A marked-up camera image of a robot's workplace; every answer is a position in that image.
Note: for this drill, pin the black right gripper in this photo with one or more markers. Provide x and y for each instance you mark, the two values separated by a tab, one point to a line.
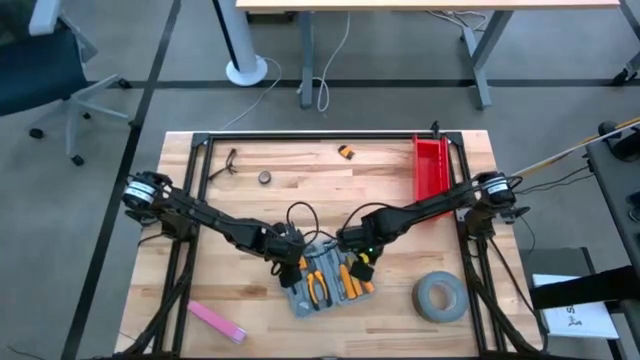
360	237

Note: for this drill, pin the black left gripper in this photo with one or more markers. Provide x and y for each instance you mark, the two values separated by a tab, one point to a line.
285	245

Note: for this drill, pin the blue-grey plastic tool case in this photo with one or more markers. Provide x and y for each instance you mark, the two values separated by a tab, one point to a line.
330	265

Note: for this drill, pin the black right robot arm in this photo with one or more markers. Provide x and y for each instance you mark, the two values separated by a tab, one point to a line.
430	205

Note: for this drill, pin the black arm base connector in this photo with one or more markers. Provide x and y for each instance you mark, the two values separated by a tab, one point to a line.
137	216
517	212

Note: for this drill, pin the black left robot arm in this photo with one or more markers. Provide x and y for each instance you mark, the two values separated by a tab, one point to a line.
210	220

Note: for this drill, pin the red plastic bin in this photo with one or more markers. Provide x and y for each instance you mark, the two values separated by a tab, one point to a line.
430	165

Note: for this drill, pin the pink flat bar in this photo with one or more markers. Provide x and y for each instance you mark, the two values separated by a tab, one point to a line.
217	322

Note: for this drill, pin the grey column with round base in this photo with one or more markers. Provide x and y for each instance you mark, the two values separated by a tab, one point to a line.
245	70

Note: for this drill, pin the yellow and white rod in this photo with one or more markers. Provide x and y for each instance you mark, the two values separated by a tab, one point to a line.
560	155

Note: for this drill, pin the black flat bar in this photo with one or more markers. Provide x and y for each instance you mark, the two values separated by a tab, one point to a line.
585	290

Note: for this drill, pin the wooden desk with grey legs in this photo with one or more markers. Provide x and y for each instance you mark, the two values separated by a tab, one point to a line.
400	5

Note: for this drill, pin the white paper sheet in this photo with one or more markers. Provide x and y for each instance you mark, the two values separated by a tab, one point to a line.
590	320

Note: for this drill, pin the black side table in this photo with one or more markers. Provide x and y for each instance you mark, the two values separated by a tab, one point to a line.
615	175

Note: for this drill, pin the black rounded device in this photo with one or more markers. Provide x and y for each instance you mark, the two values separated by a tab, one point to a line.
625	145

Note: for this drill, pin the grey office chair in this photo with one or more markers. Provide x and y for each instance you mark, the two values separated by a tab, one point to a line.
40	70

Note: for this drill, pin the grey duct tape roll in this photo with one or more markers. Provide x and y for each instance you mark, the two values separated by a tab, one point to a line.
425	305

